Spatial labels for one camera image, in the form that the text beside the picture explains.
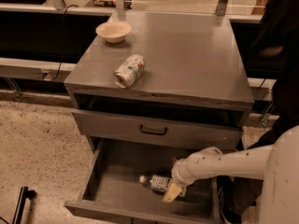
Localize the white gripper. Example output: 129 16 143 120
163 147 223 203

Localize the clear plastic bottle white cap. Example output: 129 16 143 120
139 175 173 193

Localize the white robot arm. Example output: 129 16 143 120
163 126 299 224

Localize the open grey middle drawer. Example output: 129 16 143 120
64 137 226 224

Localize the closed grey top drawer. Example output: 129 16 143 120
73 110 241 149

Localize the grey drawer cabinet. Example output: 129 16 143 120
64 10 256 224

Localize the black white sneaker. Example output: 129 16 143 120
217 175 242 224

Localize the white green soda can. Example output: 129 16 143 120
113 54 146 89

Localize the black object on floor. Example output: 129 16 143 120
12 186 36 224

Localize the white ceramic bowl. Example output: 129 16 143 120
96 21 132 44

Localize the person in dark clothes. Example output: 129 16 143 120
229 0 299 216

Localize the black drawer handle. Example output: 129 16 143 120
139 125 168 135

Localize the black power cable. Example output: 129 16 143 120
50 4 80 82

